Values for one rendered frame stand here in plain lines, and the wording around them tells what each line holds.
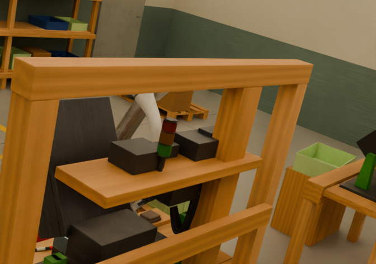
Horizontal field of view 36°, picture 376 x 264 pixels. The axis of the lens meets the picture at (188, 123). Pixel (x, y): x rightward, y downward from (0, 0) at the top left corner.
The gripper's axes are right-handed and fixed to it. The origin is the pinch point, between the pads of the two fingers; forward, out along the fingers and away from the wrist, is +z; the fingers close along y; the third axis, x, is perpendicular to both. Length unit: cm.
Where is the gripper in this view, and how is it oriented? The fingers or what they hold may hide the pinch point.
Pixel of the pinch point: (135, 206)
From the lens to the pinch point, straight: 254.8
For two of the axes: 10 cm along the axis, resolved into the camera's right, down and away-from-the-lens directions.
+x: 4.9, 8.7, -0.7
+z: -6.7, 3.2, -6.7
